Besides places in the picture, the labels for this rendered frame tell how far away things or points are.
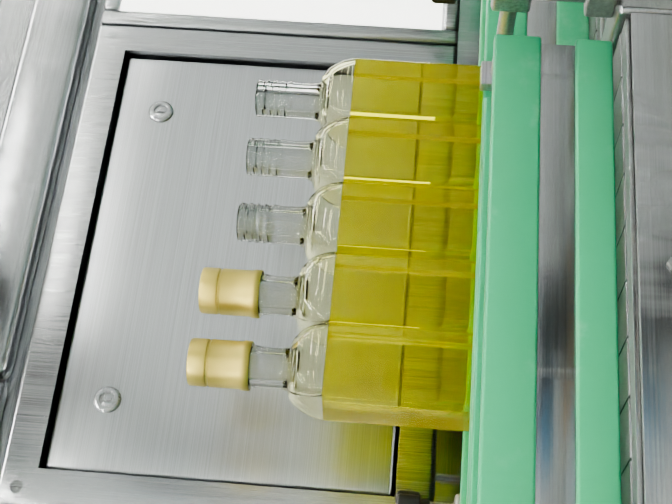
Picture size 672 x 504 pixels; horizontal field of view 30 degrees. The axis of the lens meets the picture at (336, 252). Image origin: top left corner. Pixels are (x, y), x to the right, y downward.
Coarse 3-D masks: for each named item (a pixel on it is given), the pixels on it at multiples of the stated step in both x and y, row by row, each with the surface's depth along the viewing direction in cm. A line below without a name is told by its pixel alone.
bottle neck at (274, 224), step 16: (240, 208) 93; (256, 208) 93; (272, 208) 93; (288, 208) 94; (240, 224) 93; (256, 224) 93; (272, 224) 93; (288, 224) 93; (240, 240) 94; (256, 240) 94; (272, 240) 94; (288, 240) 93
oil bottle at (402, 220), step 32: (320, 192) 93; (352, 192) 92; (384, 192) 92; (416, 192) 92; (448, 192) 92; (320, 224) 91; (352, 224) 91; (384, 224) 91; (416, 224) 91; (448, 224) 91; (416, 256) 91; (448, 256) 91
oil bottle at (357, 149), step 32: (320, 128) 96; (352, 128) 95; (384, 128) 95; (416, 128) 95; (448, 128) 95; (480, 128) 95; (320, 160) 94; (352, 160) 94; (384, 160) 94; (416, 160) 94; (448, 160) 93
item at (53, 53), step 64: (0, 0) 127; (64, 0) 121; (0, 64) 121; (64, 64) 118; (0, 128) 115; (64, 128) 115; (0, 192) 111; (0, 256) 108; (0, 320) 105; (0, 384) 103; (0, 448) 102; (448, 448) 102
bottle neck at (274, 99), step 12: (264, 84) 99; (276, 84) 99; (288, 84) 99; (300, 84) 99; (312, 84) 99; (264, 96) 99; (276, 96) 99; (288, 96) 99; (300, 96) 99; (312, 96) 99; (264, 108) 99; (276, 108) 99; (288, 108) 99; (300, 108) 99; (312, 108) 99
